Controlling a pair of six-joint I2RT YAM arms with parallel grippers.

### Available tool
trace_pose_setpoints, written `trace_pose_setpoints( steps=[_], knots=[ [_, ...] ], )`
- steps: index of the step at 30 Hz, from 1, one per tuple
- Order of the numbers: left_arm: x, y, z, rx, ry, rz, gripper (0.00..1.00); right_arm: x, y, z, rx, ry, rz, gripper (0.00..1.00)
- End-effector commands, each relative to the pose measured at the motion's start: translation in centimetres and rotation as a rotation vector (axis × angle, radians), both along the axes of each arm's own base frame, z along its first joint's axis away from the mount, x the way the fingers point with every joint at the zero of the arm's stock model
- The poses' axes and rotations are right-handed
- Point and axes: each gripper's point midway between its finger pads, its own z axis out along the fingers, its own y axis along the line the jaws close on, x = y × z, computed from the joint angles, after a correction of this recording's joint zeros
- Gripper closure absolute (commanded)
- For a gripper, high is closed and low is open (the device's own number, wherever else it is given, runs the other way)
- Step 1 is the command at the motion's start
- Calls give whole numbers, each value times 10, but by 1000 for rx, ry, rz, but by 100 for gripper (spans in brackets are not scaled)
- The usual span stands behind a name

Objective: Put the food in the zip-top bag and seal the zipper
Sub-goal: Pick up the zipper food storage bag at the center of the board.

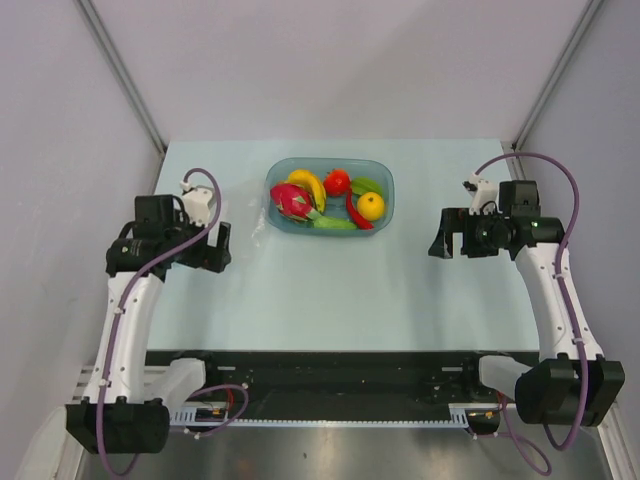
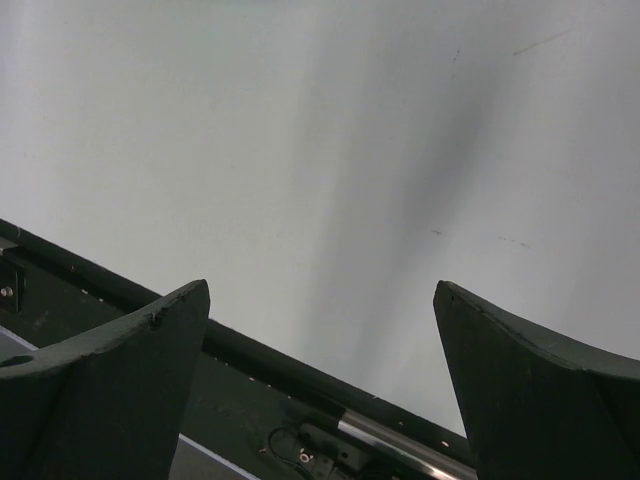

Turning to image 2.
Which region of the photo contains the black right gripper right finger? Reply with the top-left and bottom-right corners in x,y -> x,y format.
433,281 -> 639,479

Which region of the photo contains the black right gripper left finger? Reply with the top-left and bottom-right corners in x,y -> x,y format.
1,280 -> 209,479

